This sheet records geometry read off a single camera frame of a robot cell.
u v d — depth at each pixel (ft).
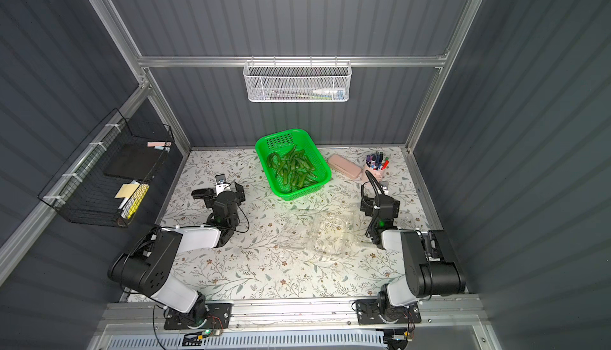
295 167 3.56
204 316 2.34
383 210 2.32
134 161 2.48
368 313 2.42
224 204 2.29
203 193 3.42
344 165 3.66
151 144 2.77
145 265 1.50
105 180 2.38
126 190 2.39
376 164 3.18
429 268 1.47
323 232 3.00
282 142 3.82
